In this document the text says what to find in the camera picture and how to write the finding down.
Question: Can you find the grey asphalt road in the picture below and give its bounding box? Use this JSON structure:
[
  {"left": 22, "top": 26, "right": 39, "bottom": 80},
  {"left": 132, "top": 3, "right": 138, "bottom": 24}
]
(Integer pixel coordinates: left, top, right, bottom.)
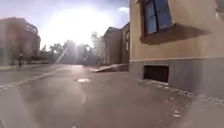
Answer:
[{"left": 0, "top": 64, "right": 64, "bottom": 86}]

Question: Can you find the beige building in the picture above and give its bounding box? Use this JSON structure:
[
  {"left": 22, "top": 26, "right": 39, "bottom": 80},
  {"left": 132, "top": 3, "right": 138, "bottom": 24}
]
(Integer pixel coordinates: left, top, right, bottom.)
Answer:
[{"left": 128, "top": 0, "right": 224, "bottom": 99}]

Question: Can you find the grey asphalt path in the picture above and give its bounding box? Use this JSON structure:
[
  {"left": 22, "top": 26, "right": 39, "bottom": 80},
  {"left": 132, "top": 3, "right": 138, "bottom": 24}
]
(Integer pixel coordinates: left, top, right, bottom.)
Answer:
[{"left": 0, "top": 64, "right": 224, "bottom": 128}]

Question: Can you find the concrete ramp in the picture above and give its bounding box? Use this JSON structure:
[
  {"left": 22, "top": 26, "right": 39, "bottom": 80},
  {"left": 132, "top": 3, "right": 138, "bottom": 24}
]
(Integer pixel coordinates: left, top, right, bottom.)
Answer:
[{"left": 89, "top": 62, "right": 130, "bottom": 74}]

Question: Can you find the person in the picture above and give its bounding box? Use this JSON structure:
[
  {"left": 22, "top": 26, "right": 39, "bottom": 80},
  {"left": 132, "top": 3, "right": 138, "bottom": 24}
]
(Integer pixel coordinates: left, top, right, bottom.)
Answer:
[{"left": 17, "top": 53, "right": 24, "bottom": 69}]

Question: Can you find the cobblestone kerb strip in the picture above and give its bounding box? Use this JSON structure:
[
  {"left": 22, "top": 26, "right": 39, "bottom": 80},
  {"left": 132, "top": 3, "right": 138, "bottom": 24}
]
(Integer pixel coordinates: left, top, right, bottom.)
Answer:
[{"left": 0, "top": 65, "right": 68, "bottom": 93}]

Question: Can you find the row of distant trees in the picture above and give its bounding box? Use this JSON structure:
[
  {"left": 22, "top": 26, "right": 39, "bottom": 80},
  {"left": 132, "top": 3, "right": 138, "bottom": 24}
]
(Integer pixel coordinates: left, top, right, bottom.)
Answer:
[{"left": 39, "top": 39, "right": 91, "bottom": 65}]

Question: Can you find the tree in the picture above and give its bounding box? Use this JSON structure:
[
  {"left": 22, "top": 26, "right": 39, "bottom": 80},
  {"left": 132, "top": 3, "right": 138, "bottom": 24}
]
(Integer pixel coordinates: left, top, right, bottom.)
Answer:
[{"left": 89, "top": 30, "right": 103, "bottom": 66}]

